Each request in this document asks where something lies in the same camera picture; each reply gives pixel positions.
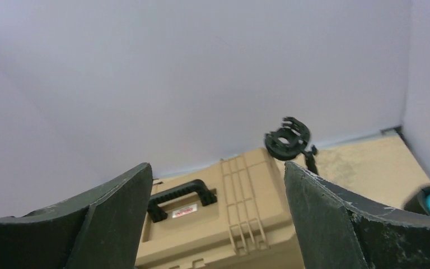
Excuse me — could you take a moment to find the black clip stand for blue microphone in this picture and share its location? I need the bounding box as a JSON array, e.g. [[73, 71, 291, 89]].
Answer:
[[403, 185, 430, 216]]

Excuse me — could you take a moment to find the black shock mount round-base stand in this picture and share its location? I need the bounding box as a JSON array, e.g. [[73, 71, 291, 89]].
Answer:
[[264, 117, 319, 174]]

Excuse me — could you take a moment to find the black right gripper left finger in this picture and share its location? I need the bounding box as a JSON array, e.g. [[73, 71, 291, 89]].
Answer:
[[0, 163, 153, 268]]

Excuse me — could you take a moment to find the tan plastic tool case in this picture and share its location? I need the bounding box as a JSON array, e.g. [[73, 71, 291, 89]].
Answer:
[[135, 148, 303, 268]]

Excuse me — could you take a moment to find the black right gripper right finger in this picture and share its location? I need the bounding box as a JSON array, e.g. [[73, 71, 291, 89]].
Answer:
[[284, 161, 430, 268]]

